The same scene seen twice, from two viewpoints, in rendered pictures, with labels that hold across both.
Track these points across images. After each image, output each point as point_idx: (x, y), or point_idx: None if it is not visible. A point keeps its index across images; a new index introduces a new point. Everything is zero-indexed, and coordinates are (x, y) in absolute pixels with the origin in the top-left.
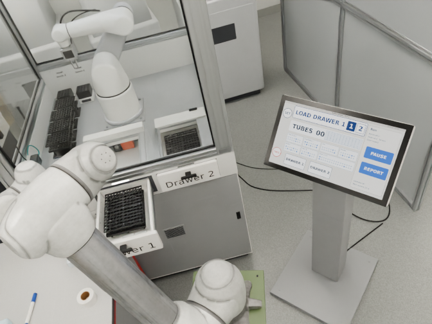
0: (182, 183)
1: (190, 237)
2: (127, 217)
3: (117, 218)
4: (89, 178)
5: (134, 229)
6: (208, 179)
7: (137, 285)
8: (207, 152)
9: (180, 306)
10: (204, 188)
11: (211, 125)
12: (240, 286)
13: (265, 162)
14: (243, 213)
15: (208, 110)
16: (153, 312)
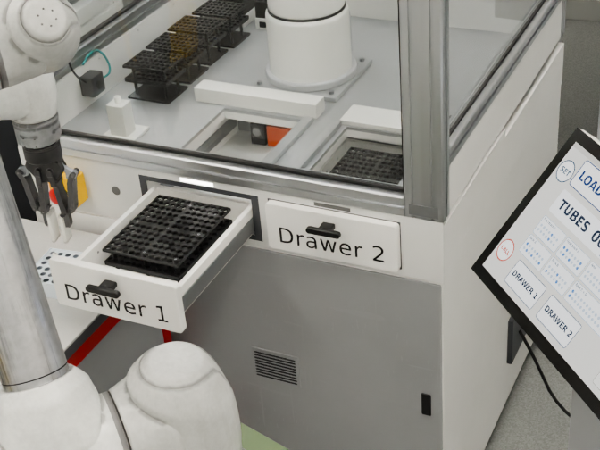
0: (312, 246)
1: (306, 402)
2: (159, 245)
3: (143, 238)
4: (8, 38)
5: (157, 275)
6: (370, 266)
7: (4, 265)
8: (384, 196)
9: (70, 371)
10: (361, 287)
11: (404, 136)
12: (201, 412)
13: (475, 267)
14: (440, 407)
15: (404, 97)
16: (8, 334)
